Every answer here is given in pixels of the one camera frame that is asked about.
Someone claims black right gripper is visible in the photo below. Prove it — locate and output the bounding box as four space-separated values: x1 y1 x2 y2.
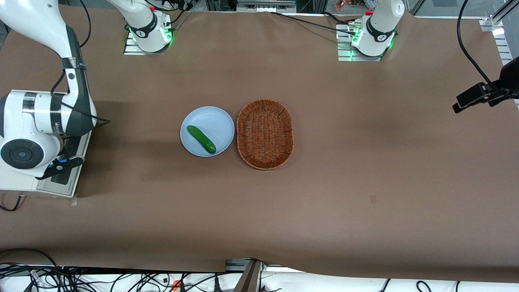
39 156 85 181

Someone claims brown oval wicker basket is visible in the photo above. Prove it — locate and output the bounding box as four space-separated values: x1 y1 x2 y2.
236 99 294 170

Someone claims black base cable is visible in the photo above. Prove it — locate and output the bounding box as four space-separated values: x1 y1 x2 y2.
268 11 357 36
322 11 352 26

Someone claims silver aluminium frame rail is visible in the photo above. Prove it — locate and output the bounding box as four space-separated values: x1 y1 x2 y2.
480 0 519 110

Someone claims light blue round plate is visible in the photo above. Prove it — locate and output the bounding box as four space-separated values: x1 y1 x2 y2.
180 106 235 157

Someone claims green cucumber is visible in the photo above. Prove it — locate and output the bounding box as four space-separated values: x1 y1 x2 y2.
187 125 217 154

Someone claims black oven power cable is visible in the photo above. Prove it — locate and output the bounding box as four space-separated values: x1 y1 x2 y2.
0 194 25 212

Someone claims tangle of black floor cables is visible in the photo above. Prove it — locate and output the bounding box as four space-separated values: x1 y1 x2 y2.
0 248 244 292

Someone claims dark aluminium frame post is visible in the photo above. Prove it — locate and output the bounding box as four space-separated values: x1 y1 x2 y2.
233 260 264 292

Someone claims brown paper table cover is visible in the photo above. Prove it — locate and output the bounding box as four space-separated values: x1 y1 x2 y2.
0 10 519 283

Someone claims white toaster oven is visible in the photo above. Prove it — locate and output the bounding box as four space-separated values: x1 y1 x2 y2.
0 90 93 198

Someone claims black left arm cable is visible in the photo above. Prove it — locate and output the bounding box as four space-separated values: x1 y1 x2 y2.
457 0 500 92

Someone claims toaster oven glass door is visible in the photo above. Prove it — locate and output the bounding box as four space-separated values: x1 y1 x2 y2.
36 132 92 198

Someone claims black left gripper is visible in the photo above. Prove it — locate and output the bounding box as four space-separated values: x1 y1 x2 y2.
452 56 519 114

